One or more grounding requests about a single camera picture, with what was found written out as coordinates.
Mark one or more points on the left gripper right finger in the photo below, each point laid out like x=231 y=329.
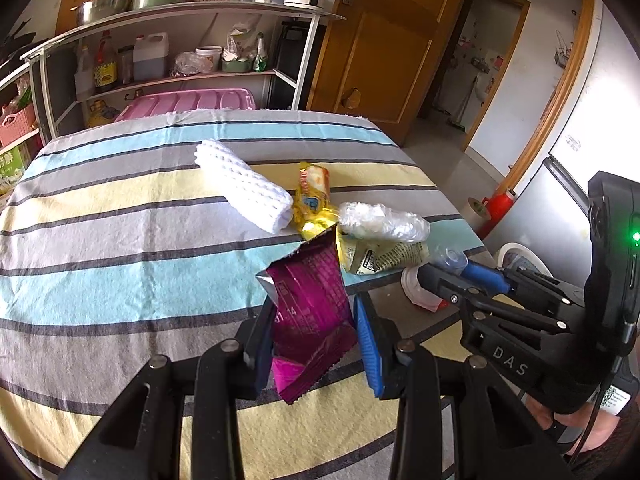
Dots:
x=400 y=369

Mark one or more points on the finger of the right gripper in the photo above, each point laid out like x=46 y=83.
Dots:
x=475 y=300
x=528 y=288

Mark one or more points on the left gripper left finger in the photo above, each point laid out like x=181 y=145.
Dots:
x=235 y=369

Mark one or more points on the white red plastic cup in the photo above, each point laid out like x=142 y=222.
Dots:
x=418 y=295

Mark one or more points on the magenta snack wrapper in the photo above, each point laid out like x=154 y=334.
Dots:
x=313 y=327

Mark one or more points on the olive printed wrapper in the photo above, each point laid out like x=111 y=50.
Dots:
x=368 y=257

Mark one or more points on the white plastic bag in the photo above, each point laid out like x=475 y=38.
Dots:
x=379 y=222

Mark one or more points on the yellow snack wrapper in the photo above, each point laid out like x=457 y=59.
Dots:
x=313 y=212

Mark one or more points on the white towel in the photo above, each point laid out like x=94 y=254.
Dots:
x=258 y=200

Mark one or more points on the white round trash bin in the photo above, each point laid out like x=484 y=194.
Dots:
x=514 y=255

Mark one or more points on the person's right hand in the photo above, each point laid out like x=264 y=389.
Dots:
x=603 y=428

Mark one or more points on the red fire extinguisher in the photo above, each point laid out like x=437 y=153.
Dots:
x=497 y=206

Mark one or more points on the silver refrigerator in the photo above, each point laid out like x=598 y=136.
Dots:
x=598 y=130

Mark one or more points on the striped tablecloth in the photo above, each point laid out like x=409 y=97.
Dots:
x=115 y=248

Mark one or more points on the wooden door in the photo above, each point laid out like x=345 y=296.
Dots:
x=379 y=57

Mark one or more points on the pink plastic lid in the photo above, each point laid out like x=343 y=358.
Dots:
x=187 y=100

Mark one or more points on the white oil jug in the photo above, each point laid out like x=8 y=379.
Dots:
x=151 y=57

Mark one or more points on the pink storage basket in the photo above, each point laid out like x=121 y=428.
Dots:
x=14 y=126

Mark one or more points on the sauce bottle yellow label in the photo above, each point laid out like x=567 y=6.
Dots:
x=105 y=65

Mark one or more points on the white metal shelf rack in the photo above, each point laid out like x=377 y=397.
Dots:
x=188 y=25

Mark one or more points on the steel basin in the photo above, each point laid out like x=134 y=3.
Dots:
x=95 y=10

